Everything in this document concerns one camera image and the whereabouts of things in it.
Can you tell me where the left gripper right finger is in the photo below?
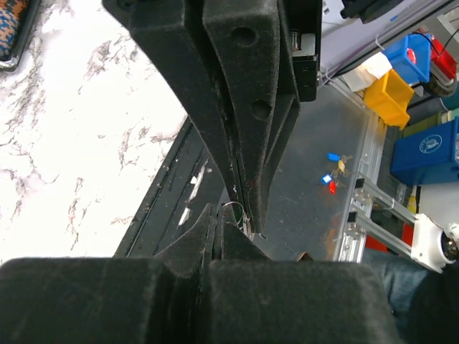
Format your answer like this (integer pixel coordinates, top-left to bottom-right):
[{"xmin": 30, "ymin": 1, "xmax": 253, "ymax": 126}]
[{"xmin": 207, "ymin": 206, "xmax": 399, "ymax": 343}]

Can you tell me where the blue storage bin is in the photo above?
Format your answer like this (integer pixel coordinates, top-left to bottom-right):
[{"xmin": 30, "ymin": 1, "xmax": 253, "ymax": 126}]
[{"xmin": 390, "ymin": 119, "xmax": 458, "ymax": 186}]

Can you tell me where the bunch of tagged keys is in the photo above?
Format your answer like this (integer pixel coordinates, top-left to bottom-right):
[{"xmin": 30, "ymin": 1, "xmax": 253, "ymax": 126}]
[{"xmin": 321, "ymin": 153, "xmax": 353, "ymax": 195}]

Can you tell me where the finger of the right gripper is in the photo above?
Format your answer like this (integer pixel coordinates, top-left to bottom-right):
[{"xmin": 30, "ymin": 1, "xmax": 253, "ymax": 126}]
[{"xmin": 103, "ymin": 1, "xmax": 239, "ymax": 201}]

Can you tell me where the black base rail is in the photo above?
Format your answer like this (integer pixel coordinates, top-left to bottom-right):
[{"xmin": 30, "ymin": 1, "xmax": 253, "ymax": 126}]
[{"xmin": 114, "ymin": 120, "xmax": 224, "ymax": 257}]

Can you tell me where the yellow storage bin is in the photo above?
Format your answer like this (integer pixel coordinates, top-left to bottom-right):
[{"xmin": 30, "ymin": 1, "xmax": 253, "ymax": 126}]
[{"xmin": 364, "ymin": 69, "xmax": 415, "ymax": 130}]

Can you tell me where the black poker chip case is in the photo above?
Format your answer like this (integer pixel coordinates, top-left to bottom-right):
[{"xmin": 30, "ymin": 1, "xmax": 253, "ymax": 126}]
[{"xmin": 1, "ymin": 0, "xmax": 41, "ymax": 72}]

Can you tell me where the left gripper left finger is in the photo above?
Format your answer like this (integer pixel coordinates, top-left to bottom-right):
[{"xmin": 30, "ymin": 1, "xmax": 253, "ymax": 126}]
[{"xmin": 1, "ymin": 205, "xmax": 216, "ymax": 343}]

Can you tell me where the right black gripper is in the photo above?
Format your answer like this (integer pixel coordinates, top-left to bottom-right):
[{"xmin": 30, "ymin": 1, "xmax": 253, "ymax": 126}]
[{"xmin": 202, "ymin": 0, "xmax": 323, "ymax": 233}]

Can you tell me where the small blue bin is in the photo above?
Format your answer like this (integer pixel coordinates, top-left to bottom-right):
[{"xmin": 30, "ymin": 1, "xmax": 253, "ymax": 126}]
[{"xmin": 383, "ymin": 34, "xmax": 432, "ymax": 85}]

